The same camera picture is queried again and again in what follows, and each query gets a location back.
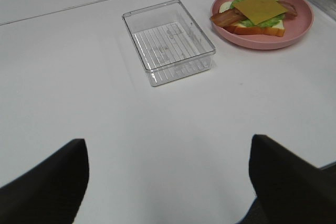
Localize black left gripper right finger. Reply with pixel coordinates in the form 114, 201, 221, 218
239, 134, 335, 223

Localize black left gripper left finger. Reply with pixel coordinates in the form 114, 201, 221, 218
1, 139, 89, 223

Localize white bread slice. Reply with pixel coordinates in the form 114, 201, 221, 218
218, 1, 286, 37

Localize green lettuce leaf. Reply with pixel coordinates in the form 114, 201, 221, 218
230, 0, 285, 27

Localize pink bacon strip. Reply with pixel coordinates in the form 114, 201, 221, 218
278, 0, 298, 17

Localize brown bacon strip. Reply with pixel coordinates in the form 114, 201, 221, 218
211, 8, 246, 27

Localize yellow cheese slice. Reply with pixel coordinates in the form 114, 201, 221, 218
232, 0, 288, 25

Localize pink round plate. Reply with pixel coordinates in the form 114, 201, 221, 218
211, 0, 314, 50

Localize clear plastic left tray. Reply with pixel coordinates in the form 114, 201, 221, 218
122, 0, 216, 87

